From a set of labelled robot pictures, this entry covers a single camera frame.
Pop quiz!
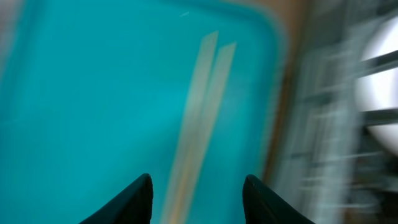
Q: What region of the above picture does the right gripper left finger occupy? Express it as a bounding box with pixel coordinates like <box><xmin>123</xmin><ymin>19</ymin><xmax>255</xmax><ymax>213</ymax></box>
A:
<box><xmin>80</xmin><ymin>173</ymin><xmax>154</xmax><ymax>224</ymax></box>

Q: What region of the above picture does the white cylindrical cup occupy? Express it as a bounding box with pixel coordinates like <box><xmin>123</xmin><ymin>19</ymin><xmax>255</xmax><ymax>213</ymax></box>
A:
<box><xmin>356</xmin><ymin>17</ymin><xmax>397</xmax><ymax>155</ymax></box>

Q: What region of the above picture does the grey dishwasher rack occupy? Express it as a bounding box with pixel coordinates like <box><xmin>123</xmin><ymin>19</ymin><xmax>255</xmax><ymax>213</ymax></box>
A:
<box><xmin>272</xmin><ymin>1</ymin><xmax>397</xmax><ymax>223</ymax></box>

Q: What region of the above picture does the wooden chopstick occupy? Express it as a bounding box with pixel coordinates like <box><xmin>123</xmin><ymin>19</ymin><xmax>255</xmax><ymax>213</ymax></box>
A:
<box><xmin>174</xmin><ymin>42</ymin><xmax>236</xmax><ymax>223</ymax></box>
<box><xmin>160</xmin><ymin>31</ymin><xmax>218</xmax><ymax>224</ymax></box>

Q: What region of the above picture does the teal serving tray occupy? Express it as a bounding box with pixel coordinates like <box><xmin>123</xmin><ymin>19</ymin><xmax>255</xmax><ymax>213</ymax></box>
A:
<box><xmin>1</xmin><ymin>0</ymin><xmax>288</xmax><ymax>223</ymax></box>

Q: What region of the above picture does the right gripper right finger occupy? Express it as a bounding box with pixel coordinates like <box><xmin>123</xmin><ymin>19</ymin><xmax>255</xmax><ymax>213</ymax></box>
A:
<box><xmin>243</xmin><ymin>174</ymin><xmax>314</xmax><ymax>224</ymax></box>

